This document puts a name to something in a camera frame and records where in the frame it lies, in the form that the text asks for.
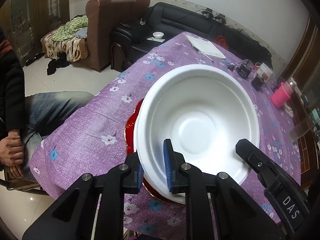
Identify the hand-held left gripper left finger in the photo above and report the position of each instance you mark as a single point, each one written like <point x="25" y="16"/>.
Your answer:
<point x="140" y="178"/>

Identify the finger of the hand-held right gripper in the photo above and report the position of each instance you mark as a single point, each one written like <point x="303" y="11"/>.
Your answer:
<point x="252" y="155"/>

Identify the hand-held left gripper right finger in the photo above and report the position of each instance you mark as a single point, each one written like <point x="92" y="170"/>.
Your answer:
<point x="167" y="167"/>

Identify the red plastic flower-shaped plate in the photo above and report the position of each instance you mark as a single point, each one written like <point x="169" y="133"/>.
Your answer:
<point x="130" y="127"/>

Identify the white paper bowl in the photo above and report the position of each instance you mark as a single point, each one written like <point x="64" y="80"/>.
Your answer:
<point x="195" y="110"/>

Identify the wooden side cabinet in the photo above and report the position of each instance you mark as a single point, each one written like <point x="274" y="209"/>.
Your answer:
<point x="307" y="152"/>

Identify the clear plastic box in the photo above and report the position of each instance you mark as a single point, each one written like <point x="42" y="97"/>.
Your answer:
<point x="301" y="130"/>

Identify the white cotton wads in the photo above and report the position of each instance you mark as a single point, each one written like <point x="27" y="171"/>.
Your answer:
<point x="289" y="110"/>

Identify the pink sleeved bottle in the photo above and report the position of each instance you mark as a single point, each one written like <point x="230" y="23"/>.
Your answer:
<point x="281" y="96"/>

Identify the purple floral tablecloth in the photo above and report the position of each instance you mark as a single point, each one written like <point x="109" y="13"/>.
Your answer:
<point x="100" y="120"/>

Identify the dark canister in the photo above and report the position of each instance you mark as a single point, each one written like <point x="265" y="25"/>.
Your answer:
<point x="257" y="83"/>

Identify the teal box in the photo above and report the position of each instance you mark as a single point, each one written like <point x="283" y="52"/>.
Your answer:
<point x="315" y="116"/>

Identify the black electronic device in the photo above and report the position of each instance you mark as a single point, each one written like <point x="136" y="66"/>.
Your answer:
<point x="243" y="71"/>

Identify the clear jar with white lid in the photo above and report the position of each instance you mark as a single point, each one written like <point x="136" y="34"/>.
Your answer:
<point x="265" y="71"/>

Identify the pen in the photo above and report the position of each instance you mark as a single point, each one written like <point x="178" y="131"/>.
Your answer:
<point x="201" y="53"/>

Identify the wooden chair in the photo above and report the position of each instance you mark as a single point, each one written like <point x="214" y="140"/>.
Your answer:
<point x="25" y="188"/>
<point x="117" y="52"/>

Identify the red plastic bag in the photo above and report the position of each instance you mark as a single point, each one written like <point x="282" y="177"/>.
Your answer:
<point x="221" y="41"/>

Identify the white notebook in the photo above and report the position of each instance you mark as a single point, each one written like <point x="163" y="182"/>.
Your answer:
<point x="206" y="46"/>

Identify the white paper sheet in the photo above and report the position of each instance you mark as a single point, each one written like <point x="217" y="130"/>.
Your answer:
<point x="152" y="40"/>

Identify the small white ceramic bowl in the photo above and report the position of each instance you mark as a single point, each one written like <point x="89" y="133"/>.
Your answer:
<point x="158" y="35"/>

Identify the black shoes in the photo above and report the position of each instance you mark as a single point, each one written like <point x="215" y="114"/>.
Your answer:
<point x="55" y="67"/>

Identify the black gadget on sofa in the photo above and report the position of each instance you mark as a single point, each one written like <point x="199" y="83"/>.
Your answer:
<point x="220" y="18"/>
<point x="208" y="12"/>

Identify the black leather sofa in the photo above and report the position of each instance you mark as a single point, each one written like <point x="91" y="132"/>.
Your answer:
<point x="180" y="22"/>

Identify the remote control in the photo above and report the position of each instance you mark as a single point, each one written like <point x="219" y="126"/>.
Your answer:
<point x="125" y="25"/>

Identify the brown armchair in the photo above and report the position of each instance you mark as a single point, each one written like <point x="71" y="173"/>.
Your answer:
<point x="105" y="30"/>

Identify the dark slippers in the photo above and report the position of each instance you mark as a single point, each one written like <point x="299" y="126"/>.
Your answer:
<point x="33" y="58"/>

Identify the green patterned blanket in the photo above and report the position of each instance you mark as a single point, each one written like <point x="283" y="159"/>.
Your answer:
<point x="72" y="26"/>

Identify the wooden wardrobe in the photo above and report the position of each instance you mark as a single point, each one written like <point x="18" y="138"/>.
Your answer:
<point x="30" y="17"/>

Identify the wooden door frame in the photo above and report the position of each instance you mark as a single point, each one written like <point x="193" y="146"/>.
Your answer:
<point x="308" y="42"/>

